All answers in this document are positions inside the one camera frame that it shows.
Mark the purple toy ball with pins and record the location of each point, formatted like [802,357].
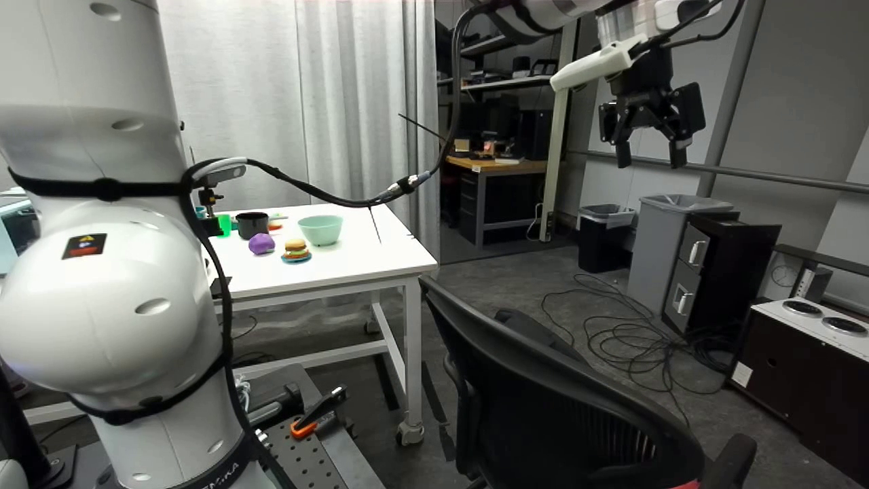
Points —
[262,245]

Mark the white table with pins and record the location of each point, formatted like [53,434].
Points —
[317,255]

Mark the black office chair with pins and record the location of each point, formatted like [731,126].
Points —
[533,414]

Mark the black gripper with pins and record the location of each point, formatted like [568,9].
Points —
[648,99]

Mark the toy stove cabinet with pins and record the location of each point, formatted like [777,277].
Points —
[810,369]

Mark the green toy cup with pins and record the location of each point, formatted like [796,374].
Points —
[227,224]

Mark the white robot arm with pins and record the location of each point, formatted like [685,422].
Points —
[87,128]

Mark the mint green bowl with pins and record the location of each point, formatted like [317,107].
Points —
[322,230]

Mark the black small bin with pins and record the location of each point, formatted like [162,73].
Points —
[605,237]

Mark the black cup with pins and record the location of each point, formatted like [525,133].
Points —
[249,224]

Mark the toy burger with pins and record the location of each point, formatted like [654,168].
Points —
[296,252]

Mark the metal shelf unit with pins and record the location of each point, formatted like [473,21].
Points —
[522,23]

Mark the wooden workbench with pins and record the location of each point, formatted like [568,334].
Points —
[489,196]

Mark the orange handled clamp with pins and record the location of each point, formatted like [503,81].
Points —
[291,410]

